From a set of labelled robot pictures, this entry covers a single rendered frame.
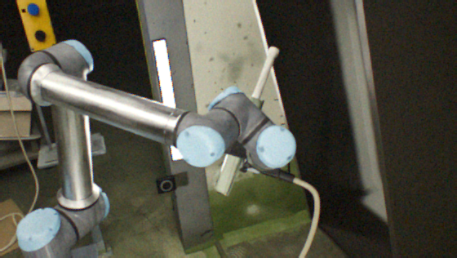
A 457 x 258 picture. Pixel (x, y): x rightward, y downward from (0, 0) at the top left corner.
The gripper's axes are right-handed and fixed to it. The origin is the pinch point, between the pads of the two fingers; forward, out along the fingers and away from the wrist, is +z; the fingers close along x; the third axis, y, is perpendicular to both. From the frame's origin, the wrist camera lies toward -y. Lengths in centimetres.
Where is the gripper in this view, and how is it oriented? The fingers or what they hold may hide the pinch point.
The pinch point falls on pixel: (243, 158)
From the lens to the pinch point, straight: 135.3
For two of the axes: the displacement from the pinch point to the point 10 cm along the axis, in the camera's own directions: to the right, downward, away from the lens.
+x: 3.6, -9.1, 1.9
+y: 9.3, 3.6, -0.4
